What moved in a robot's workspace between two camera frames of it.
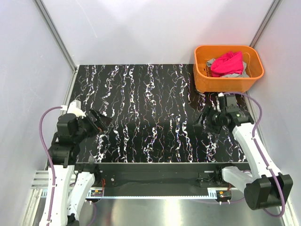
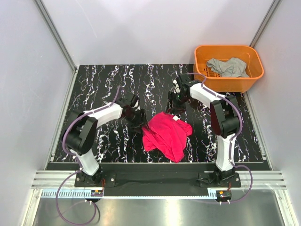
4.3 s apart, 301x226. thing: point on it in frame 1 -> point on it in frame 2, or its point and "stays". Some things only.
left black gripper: [102, 124] -> [141, 121]
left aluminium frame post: [55, 35] stays
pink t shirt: [229, 63] -> [163, 133]
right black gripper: [211, 129] -> [179, 108]
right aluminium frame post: [265, 23] stays
